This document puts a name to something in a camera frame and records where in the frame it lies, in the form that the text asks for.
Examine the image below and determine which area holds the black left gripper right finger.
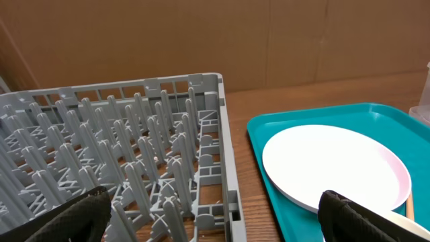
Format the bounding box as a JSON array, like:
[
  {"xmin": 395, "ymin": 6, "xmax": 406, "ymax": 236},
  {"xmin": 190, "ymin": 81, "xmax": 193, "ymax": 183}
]
[{"xmin": 317, "ymin": 190, "xmax": 429, "ymax": 242}]

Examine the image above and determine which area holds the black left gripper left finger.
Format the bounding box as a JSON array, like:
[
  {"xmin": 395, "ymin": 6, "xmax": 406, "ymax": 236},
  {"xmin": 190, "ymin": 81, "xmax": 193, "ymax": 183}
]
[{"xmin": 1, "ymin": 186, "xmax": 112, "ymax": 242}]

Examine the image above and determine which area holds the white paper cup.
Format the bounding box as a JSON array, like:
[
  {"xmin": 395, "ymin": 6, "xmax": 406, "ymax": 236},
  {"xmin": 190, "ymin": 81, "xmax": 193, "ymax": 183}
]
[{"xmin": 385, "ymin": 211, "xmax": 429, "ymax": 240}]

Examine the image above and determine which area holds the white pink round plate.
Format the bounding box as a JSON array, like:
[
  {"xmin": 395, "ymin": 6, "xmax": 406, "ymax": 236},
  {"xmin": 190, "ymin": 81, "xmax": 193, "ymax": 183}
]
[{"xmin": 262, "ymin": 124, "xmax": 412, "ymax": 212}]

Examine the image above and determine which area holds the wooden chopstick left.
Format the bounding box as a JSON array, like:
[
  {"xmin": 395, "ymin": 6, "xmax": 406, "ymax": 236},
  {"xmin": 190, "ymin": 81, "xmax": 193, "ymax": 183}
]
[{"xmin": 406, "ymin": 192, "xmax": 415, "ymax": 221}]

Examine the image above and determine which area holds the grey plastic dish rack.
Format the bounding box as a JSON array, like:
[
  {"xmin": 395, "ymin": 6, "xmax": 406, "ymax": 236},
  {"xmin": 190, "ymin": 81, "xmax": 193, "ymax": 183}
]
[{"xmin": 1, "ymin": 73, "xmax": 247, "ymax": 241}]

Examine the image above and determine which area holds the teal plastic tray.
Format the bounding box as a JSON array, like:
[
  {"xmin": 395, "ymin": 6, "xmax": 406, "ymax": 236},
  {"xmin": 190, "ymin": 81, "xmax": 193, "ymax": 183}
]
[{"xmin": 247, "ymin": 103, "xmax": 429, "ymax": 241}]

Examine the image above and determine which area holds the clear plastic bin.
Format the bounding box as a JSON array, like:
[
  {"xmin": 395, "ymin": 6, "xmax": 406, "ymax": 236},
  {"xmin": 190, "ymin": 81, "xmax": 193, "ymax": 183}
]
[{"xmin": 408, "ymin": 70, "xmax": 430, "ymax": 126}]

